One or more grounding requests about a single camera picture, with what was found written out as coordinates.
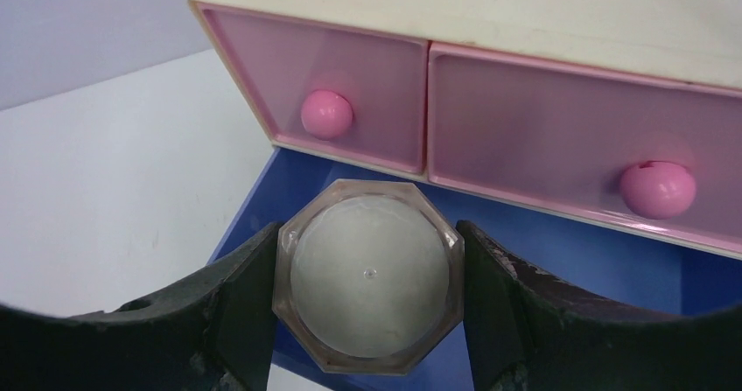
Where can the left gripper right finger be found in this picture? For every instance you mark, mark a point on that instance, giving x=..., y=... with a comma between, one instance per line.
x=527, y=329

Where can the pastel wooden drawer chest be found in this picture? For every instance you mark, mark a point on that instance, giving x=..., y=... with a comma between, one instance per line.
x=694, y=41

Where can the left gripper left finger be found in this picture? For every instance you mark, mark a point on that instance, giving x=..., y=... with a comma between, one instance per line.
x=212, y=330

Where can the purple drawer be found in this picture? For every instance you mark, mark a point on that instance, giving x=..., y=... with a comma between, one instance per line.
x=625, y=267

